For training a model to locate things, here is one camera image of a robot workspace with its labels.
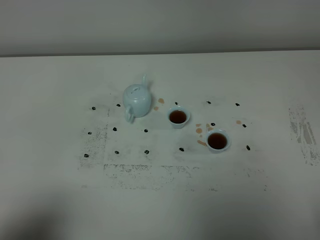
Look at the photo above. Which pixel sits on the pale blue near teacup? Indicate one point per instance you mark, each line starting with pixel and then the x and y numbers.
pixel 217 140

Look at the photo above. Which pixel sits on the pale blue porcelain teapot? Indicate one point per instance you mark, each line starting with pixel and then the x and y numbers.
pixel 137 100

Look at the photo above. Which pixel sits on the pale blue far teacup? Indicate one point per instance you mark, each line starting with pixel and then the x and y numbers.
pixel 178 116

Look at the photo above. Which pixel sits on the pale blue teacup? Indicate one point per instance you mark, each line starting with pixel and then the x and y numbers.
pixel 178 116
pixel 217 140

